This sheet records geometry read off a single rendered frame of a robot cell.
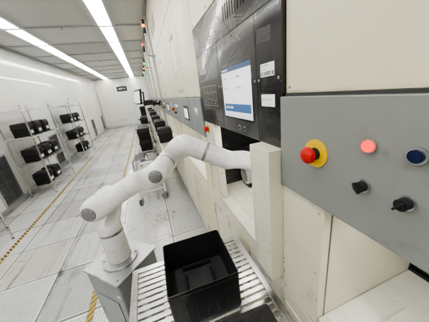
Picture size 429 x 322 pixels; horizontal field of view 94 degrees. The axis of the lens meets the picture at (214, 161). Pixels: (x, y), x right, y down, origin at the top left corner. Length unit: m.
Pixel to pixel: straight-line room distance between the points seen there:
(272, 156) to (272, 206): 0.18
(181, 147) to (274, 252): 0.55
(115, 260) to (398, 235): 1.19
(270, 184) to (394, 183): 0.33
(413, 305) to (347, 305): 0.20
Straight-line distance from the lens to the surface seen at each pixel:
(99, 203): 1.09
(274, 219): 0.75
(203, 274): 1.11
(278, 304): 1.02
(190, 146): 0.87
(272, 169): 0.65
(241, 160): 0.84
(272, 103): 0.66
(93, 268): 1.41
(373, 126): 0.44
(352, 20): 0.50
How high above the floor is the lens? 1.60
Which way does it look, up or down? 20 degrees down
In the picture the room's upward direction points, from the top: 7 degrees counter-clockwise
